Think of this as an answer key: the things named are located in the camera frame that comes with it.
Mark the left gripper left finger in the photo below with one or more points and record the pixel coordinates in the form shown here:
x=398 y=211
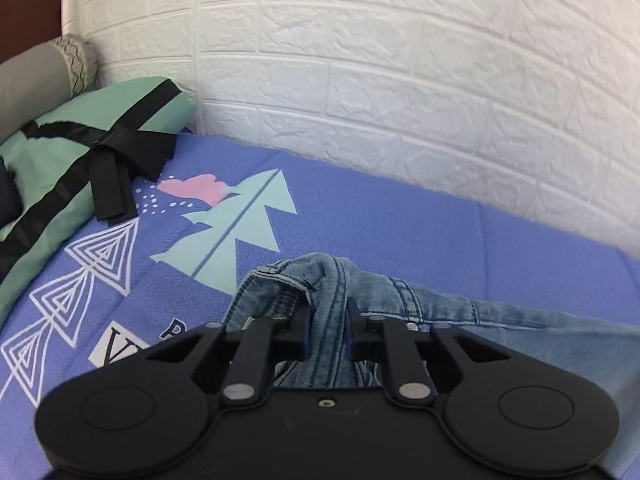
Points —
x=256 y=352

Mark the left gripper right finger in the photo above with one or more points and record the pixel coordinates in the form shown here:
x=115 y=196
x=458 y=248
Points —
x=390 y=344

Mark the light blue denim jeans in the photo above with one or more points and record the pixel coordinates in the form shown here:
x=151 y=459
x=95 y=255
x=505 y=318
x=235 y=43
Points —
x=602 y=352

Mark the purple patterned bed sheet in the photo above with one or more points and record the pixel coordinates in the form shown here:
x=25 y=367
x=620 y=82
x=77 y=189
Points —
x=221 y=209

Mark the green pillow with black ribbon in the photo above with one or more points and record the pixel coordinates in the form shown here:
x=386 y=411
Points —
x=77 y=162

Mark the grey bolster pillow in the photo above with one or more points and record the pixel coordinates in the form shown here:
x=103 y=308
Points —
x=43 y=78

